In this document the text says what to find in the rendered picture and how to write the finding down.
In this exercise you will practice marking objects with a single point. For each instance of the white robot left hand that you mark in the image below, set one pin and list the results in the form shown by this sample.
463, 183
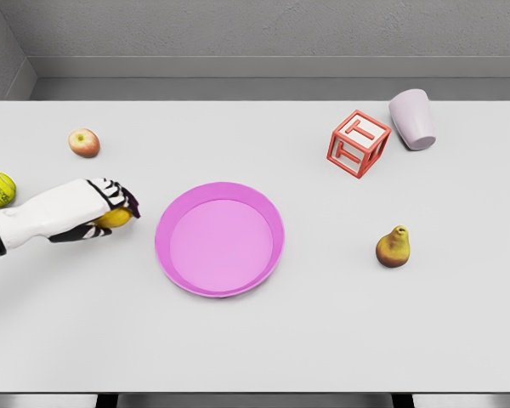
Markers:
74, 204

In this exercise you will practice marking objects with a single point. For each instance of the yellow lemon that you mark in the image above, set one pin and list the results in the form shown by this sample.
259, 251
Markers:
115, 217

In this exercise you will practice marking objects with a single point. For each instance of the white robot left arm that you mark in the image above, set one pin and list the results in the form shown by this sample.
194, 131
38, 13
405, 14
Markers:
13, 225

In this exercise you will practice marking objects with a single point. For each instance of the pink round plate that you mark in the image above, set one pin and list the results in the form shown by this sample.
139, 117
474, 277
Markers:
220, 240

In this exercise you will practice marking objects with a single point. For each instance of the red yellow apple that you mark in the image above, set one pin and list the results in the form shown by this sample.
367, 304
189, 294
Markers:
84, 143

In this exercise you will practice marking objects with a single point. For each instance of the red letter block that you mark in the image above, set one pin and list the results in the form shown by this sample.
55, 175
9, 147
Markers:
358, 143

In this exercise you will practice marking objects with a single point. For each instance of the yellow brown pear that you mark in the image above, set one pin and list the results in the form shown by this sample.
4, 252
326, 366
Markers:
392, 247

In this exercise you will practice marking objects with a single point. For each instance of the pale lilac cup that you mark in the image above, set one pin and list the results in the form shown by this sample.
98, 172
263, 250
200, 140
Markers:
413, 120

